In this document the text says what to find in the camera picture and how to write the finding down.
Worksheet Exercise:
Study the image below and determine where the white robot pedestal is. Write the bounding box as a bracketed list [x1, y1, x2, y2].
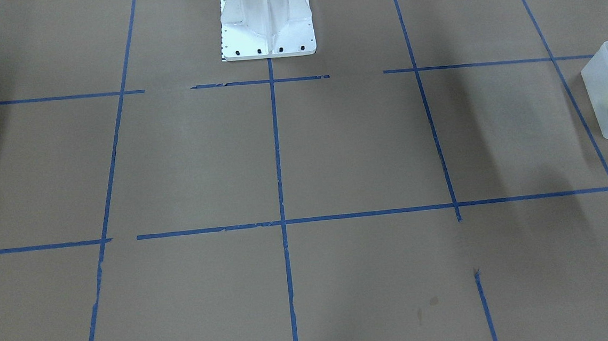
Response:
[219, 0, 317, 62]

